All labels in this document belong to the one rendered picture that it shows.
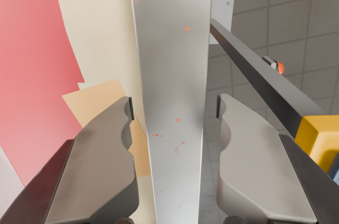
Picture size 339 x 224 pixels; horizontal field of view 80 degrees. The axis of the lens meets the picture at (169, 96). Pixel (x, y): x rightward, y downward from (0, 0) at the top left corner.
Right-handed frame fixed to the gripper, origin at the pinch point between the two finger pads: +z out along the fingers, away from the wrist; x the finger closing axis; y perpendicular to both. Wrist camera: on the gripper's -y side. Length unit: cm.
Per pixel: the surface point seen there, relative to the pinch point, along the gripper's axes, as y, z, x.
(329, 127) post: 5.4, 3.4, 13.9
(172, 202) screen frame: 9.3, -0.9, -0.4
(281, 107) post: 11.5, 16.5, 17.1
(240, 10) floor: 6, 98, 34
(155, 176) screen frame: 6.2, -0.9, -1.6
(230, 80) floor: 45, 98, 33
